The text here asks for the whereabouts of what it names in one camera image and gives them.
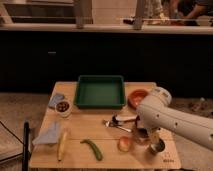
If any black cable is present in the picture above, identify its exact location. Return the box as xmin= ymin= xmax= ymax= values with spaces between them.
xmin=0 ymin=120 xmax=25 ymax=145

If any orange bowl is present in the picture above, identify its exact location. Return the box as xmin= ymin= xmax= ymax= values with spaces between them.
xmin=128 ymin=89 xmax=148 ymax=109

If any white cup with nuts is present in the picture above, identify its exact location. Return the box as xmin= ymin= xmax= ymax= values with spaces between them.
xmin=55 ymin=100 xmax=71 ymax=117

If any green plastic tray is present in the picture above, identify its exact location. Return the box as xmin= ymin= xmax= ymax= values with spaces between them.
xmin=74 ymin=75 xmax=126 ymax=109

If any white handled spoon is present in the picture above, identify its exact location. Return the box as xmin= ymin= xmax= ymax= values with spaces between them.
xmin=112 ymin=115 xmax=137 ymax=123

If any grey blue cloth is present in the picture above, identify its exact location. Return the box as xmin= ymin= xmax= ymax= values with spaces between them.
xmin=32 ymin=122 xmax=60 ymax=145

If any metal fork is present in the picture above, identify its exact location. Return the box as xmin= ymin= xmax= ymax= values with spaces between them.
xmin=102 ymin=120 xmax=132 ymax=133

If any person in background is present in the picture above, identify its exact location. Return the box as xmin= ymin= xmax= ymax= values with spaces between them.
xmin=170 ymin=0 xmax=213 ymax=26

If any blue sponge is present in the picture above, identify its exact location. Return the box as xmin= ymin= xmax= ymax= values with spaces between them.
xmin=48 ymin=93 xmax=64 ymax=109

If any dark metal cup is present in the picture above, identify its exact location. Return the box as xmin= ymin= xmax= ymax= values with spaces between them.
xmin=149 ymin=139 xmax=165 ymax=155

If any black pole stand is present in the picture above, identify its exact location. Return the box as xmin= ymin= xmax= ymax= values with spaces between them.
xmin=22 ymin=122 xmax=30 ymax=171

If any black bowl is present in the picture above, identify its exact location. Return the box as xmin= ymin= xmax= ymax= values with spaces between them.
xmin=135 ymin=116 xmax=148 ymax=138

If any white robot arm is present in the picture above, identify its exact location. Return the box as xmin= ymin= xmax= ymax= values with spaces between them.
xmin=136 ymin=87 xmax=213 ymax=151

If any orange peach fruit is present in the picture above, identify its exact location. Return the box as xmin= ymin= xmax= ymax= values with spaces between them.
xmin=118 ymin=136 xmax=132 ymax=152

